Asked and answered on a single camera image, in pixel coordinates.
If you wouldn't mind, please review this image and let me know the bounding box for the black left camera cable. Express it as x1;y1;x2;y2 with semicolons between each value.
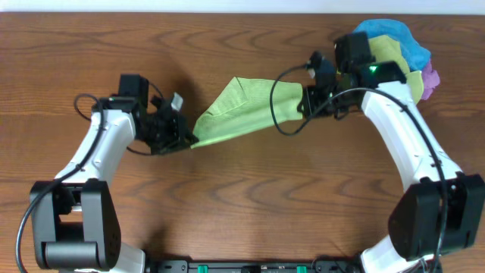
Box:
14;81;166;273

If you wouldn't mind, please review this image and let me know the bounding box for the black right camera cable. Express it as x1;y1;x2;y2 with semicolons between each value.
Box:
268;63;449;273

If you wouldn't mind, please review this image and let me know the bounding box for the black camera cable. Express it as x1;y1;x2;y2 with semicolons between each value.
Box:
14;81;166;273
268;63;449;273

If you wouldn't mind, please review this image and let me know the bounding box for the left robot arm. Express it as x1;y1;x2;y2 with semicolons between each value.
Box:
23;74;198;272

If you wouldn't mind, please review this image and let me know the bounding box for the blue cloth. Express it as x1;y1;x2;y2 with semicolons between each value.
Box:
353;19;431;71

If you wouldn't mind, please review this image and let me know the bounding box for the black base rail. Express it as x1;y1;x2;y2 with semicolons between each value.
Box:
144;258;364;273

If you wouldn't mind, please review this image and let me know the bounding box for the purple cloth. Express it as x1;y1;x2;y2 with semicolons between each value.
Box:
421;61;440;100

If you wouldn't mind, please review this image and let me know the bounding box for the olive green cloth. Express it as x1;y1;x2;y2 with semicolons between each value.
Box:
339;34;424;105

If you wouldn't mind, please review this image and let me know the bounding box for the light green microfiber cloth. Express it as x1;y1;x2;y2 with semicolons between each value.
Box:
191;77;303;149

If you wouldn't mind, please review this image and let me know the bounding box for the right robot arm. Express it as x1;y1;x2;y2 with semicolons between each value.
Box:
298;32;484;272

